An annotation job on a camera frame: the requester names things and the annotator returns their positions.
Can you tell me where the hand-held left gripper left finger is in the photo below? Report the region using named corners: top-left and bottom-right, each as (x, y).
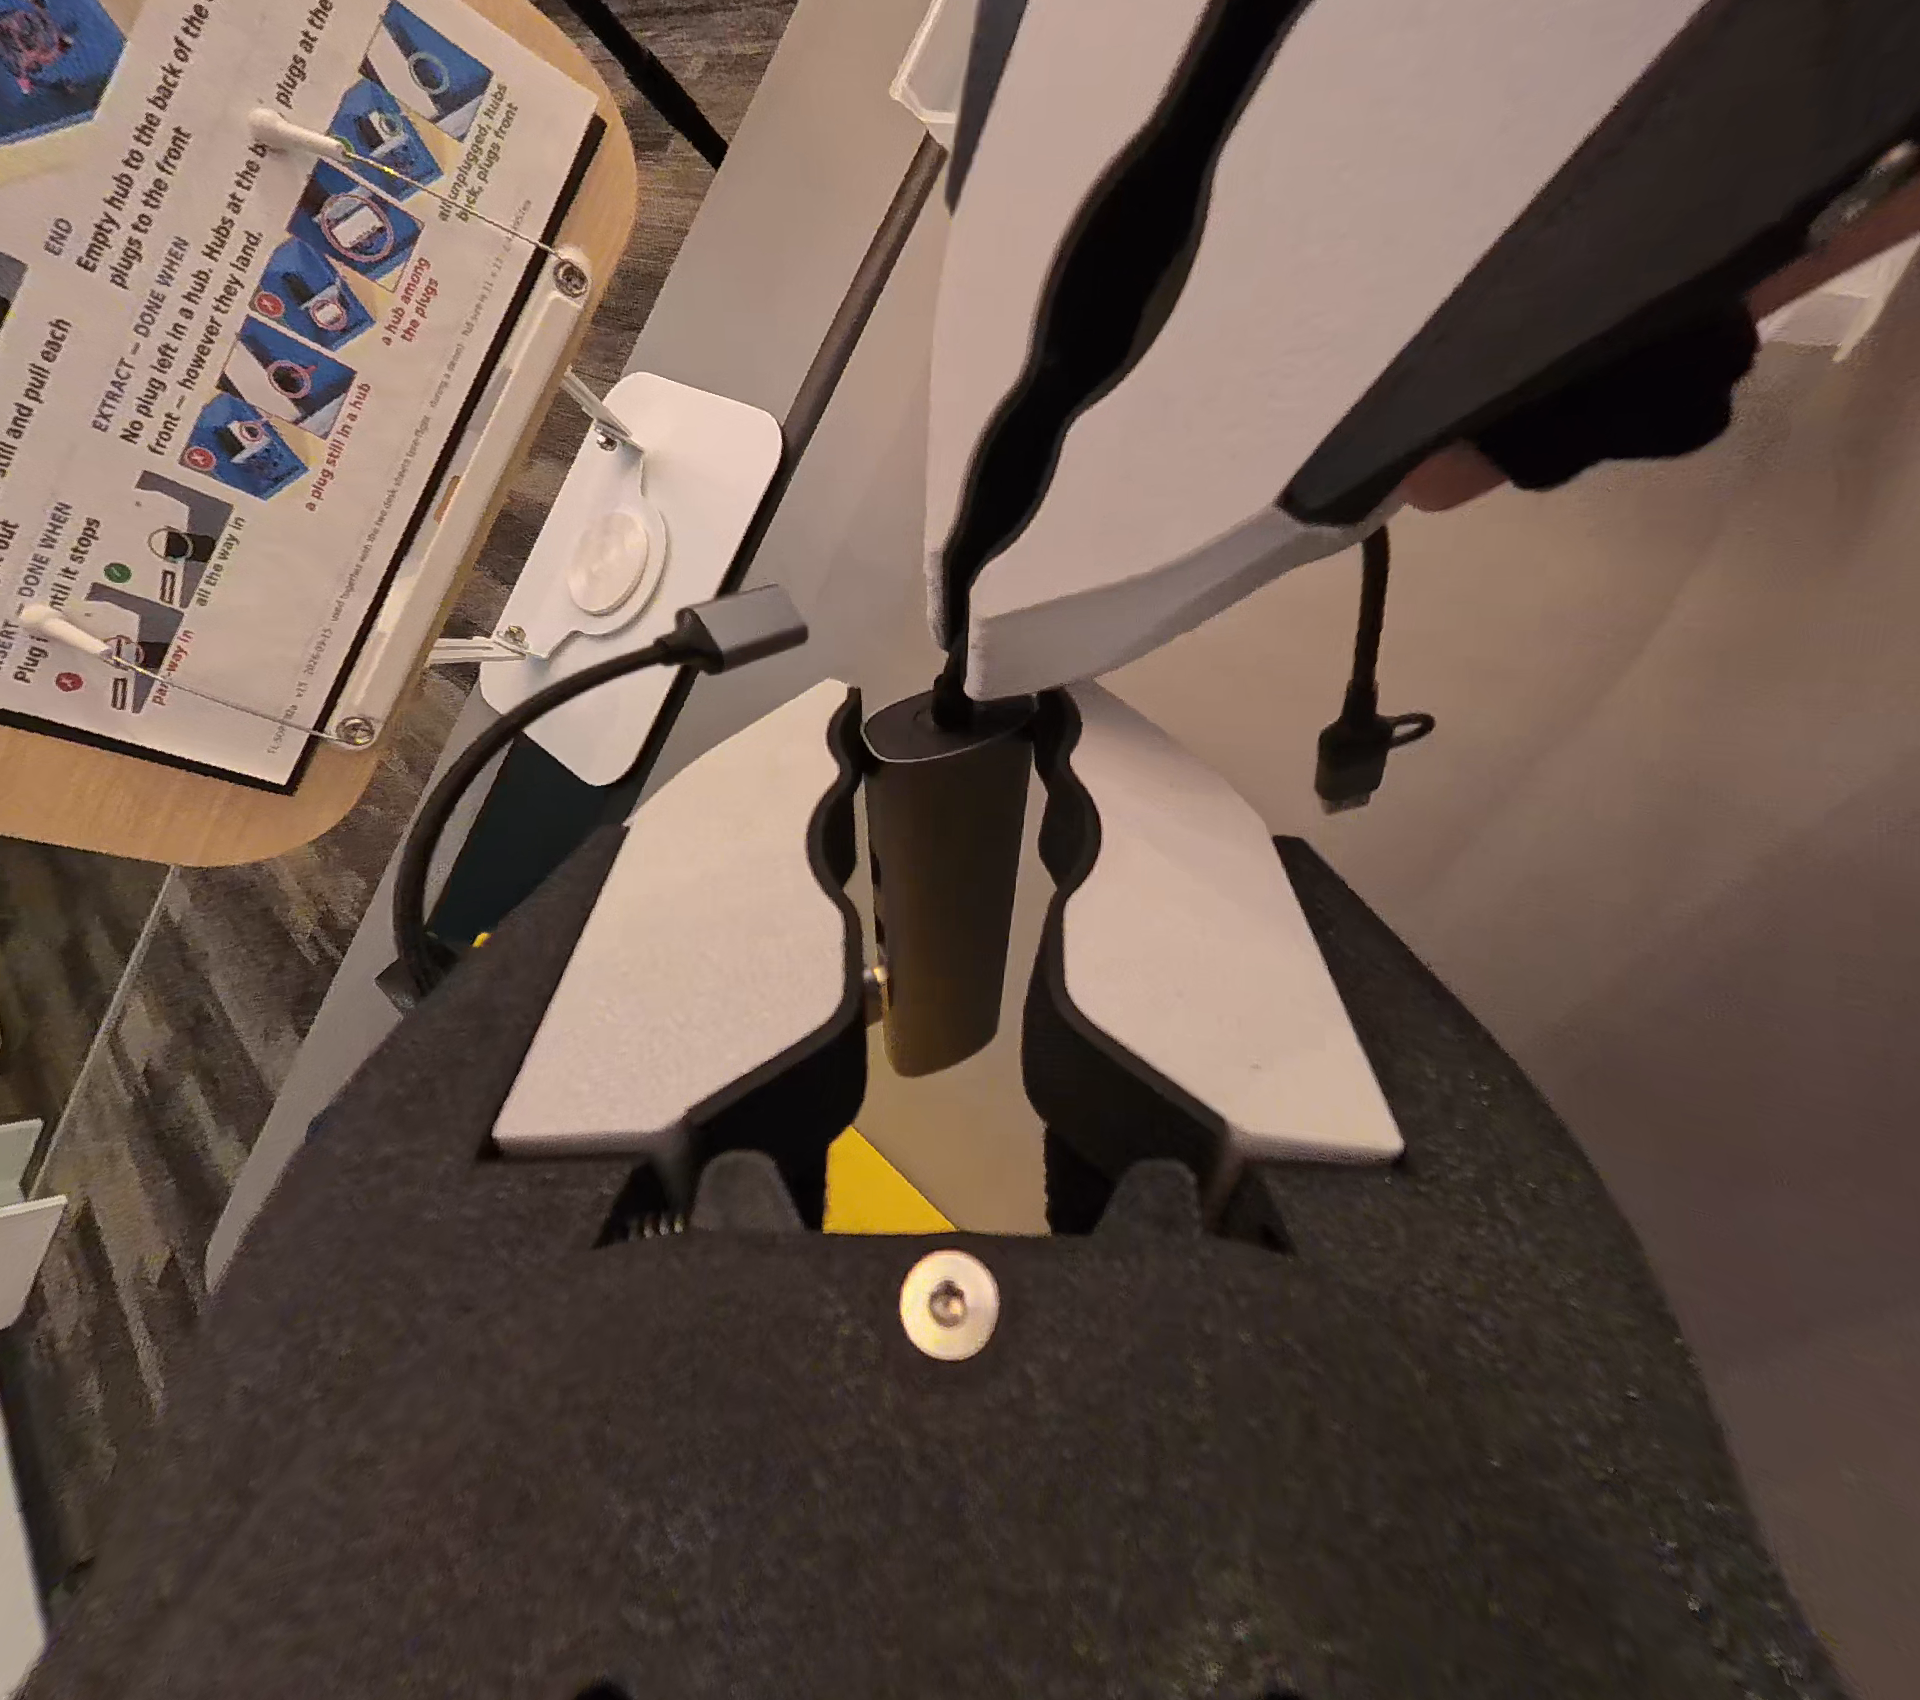
top-left (490, 677), bottom-right (875, 1166)

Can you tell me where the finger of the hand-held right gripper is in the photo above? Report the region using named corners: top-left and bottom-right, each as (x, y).
top-left (920, 0), bottom-right (1247, 644)
top-left (956, 0), bottom-right (1743, 708)

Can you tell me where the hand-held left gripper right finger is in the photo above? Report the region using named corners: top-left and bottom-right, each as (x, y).
top-left (1026, 680), bottom-right (1410, 1169)

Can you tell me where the grey usb hub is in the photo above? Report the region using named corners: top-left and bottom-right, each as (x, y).
top-left (859, 688), bottom-right (1040, 1080)

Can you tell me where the yellow plastic bin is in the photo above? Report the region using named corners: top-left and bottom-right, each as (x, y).
top-left (823, 1121), bottom-right (962, 1238)

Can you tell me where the black braided usb cable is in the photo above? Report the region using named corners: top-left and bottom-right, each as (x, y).
top-left (391, 581), bottom-right (811, 1003)

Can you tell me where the black hub tail cable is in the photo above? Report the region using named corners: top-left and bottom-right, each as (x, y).
top-left (929, 521), bottom-right (1437, 818)

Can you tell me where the person's right hand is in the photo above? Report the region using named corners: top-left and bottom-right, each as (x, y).
top-left (1406, 440), bottom-right (1516, 519)

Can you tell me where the dark rectangular pad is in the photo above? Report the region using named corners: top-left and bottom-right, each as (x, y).
top-left (428, 733), bottom-right (638, 983)

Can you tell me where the wooden document stand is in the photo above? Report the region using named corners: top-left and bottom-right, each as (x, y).
top-left (0, 0), bottom-right (790, 870)

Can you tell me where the printed instruction sheet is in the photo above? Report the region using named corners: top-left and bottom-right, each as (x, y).
top-left (0, 0), bottom-right (601, 780)

